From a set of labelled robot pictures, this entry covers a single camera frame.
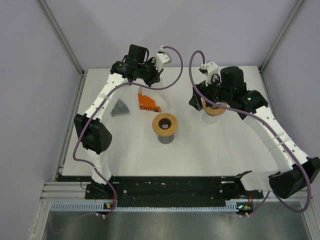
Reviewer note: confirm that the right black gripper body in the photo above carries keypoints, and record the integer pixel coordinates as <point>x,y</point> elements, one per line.
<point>217,91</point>

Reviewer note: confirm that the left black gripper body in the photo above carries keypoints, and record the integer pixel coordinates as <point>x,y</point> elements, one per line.
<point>148,72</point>

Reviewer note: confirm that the wooden rimmed glass dripper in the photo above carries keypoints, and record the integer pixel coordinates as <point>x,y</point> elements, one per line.
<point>212,111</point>

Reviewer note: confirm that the orange white coffee filter bag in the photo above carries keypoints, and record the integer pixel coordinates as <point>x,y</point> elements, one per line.
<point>152,100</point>

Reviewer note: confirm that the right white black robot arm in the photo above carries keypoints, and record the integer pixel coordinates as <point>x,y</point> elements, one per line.
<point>294,167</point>

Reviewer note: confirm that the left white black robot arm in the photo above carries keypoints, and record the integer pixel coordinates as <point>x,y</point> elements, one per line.
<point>93,137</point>

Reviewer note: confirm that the grey metal cone filter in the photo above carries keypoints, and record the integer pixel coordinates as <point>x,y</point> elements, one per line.
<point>120,108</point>

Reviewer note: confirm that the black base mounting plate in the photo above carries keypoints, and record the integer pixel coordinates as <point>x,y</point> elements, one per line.
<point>167,191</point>

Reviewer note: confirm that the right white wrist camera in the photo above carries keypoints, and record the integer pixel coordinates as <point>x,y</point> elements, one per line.
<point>211,71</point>

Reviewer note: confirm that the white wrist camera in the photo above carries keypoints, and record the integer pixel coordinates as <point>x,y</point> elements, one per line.
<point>162,58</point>
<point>211,71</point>

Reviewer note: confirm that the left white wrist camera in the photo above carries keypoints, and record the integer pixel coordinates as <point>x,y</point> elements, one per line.
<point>162,58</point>

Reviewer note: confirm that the grey slotted cable duct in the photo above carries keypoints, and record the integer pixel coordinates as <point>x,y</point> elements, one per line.
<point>103,207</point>

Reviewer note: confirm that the aluminium frame rail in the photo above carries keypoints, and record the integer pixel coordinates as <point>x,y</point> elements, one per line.
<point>64,191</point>

